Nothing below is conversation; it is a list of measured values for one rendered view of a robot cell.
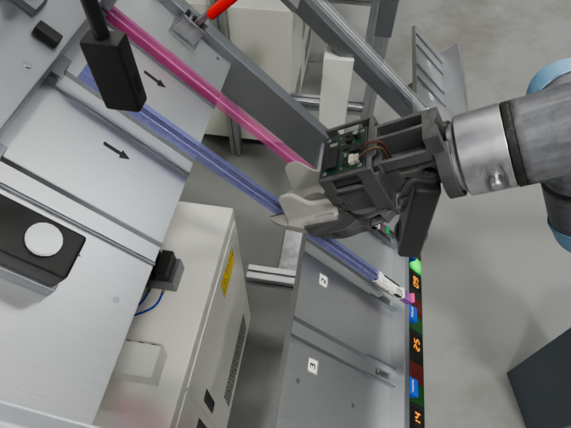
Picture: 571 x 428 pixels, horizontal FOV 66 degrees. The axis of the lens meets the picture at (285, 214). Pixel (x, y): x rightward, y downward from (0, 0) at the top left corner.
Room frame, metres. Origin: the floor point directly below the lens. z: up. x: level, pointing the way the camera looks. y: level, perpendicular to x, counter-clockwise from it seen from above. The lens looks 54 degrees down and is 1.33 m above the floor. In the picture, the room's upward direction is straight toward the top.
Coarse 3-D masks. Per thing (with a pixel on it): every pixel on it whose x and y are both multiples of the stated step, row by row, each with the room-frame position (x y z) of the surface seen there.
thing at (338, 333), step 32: (320, 160) 0.45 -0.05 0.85; (384, 224) 0.40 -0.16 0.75; (320, 256) 0.29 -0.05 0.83; (384, 256) 0.35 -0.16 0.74; (320, 288) 0.25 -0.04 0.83; (352, 288) 0.27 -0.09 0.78; (288, 320) 0.20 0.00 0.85; (320, 320) 0.21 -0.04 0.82; (352, 320) 0.22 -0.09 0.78; (384, 320) 0.24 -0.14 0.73; (288, 352) 0.16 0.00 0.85; (320, 352) 0.17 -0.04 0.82; (352, 352) 0.18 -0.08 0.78; (384, 352) 0.20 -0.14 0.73; (288, 384) 0.13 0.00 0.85; (320, 384) 0.14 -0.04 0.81; (352, 384) 0.15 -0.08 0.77; (384, 384) 0.16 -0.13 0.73; (288, 416) 0.10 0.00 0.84; (320, 416) 0.10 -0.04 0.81; (352, 416) 0.11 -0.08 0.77; (384, 416) 0.12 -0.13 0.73
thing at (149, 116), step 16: (128, 112) 0.32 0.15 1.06; (144, 112) 0.32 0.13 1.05; (160, 128) 0.31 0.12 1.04; (176, 128) 0.32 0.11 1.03; (176, 144) 0.31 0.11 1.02; (192, 144) 0.31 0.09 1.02; (208, 160) 0.31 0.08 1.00; (224, 160) 0.32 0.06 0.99; (224, 176) 0.31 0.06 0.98; (240, 176) 0.31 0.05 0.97; (256, 192) 0.30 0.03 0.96; (272, 208) 0.30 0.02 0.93; (320, 240) 0.29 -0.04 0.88; (336, 240) 0.30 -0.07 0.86; (352, 256) 0.29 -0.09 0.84; (368, 272) 0.28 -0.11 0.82
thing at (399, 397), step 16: (400, 256) 0.35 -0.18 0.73; (400, 272) 0.32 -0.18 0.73; (400, 304) 0.27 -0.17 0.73; (400, 320) 0.25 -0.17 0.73; (400, 336) 0.22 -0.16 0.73; (400, 352) 0.20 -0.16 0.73; (400, 368) 0.18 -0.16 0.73; (400, 384) 0.16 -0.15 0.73; (400, 400) 0.14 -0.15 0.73; (400, 416) 0.12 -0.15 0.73
